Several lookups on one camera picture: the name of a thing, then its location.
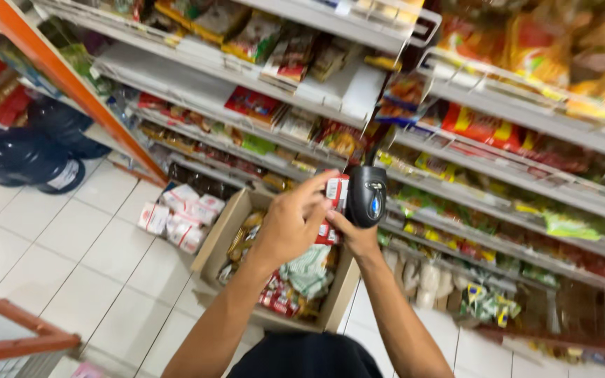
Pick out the group of blue water jugs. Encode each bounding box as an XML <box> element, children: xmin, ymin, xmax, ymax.
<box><xmin>0</xmin><ymin>97</ymin><xmax>112</xmax><ymax>195</ymax></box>

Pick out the pile of white red packets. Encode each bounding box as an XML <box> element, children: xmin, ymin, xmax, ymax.
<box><xmin>138</xmin><ymin>183</ymin><xmax>227</xmax><ymax>255</ymax></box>

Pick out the white shelf of snack packets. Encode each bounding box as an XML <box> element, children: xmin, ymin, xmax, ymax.
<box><xmin>32</xmin><ymin>0</ymin><xmax>442</xmax><ymax>203</ymax></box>

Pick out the white shelf of noodle packets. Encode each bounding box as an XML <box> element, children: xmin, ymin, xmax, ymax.
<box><xmin>373</xmin><ymin>0</ymin><xmax>605</xmax><ymax>376</ymax></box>

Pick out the black barcode scanner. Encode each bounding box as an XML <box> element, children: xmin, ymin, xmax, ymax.
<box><xmin>346</xmin><ymin>165</ymin><xmax>388</xmax><ymax>229</ymax></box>

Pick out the cardboard box of goods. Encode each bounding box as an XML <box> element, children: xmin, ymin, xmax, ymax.
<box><xmin>190</xmin><ymin>188</ymin><xmax>362</xmax><ymax>334</ymax></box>

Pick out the person's right hand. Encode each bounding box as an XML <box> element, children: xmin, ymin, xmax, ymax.
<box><xmin>326</xmin><ymin>209</ymin><xmax>382</xmax><ymax>259</ymax></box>

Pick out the person's black shirt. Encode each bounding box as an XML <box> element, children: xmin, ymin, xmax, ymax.
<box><xmin>226</xmin><ymin>331</ymin><xmax>384</xmax><ymax>378</ymax></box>

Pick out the orange shelf of red packets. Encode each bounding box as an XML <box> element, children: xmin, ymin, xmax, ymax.
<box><xmin>0</xmin><ymin>0</ymin><xmax>169</xmax><ymax>187</ymax></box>

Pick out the red white snack packet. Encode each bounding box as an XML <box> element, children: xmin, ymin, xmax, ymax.
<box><xmin>315</xmin><ymin>173</ymin><xmax>350</xmax><ymax>246</ymax></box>

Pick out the person's left hand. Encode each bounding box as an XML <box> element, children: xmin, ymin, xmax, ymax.
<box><xmin>251</xmin><ymin>169</ymin><xmax>341</xmax><ymax>272</ymax></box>

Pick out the orange framed rack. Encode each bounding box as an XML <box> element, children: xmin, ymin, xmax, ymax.
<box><xmin>0</xmin><ymin>295</ymin><xmax>83</xmax><ymax>378</ymax></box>

